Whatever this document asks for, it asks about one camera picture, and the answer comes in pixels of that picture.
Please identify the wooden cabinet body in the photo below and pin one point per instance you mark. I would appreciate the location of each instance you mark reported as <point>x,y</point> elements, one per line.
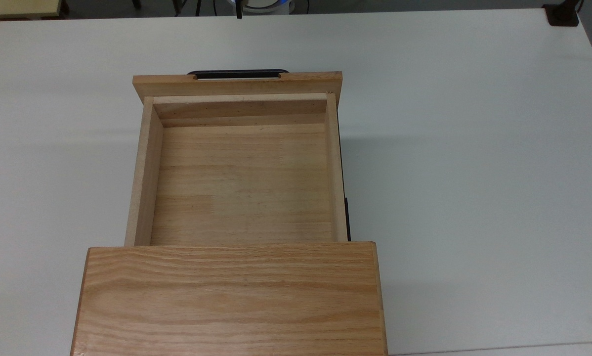
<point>232,301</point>

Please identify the wooden drawer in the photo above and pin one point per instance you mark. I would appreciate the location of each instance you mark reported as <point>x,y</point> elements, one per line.
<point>241,178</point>

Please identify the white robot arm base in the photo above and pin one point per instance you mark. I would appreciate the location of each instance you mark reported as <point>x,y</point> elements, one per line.
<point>266,5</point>

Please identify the black table clamp mount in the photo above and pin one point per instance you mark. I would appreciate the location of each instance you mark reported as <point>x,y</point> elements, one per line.
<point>562,15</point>

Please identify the yellowish side table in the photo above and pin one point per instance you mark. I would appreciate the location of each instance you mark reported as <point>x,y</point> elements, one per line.
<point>14,7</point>

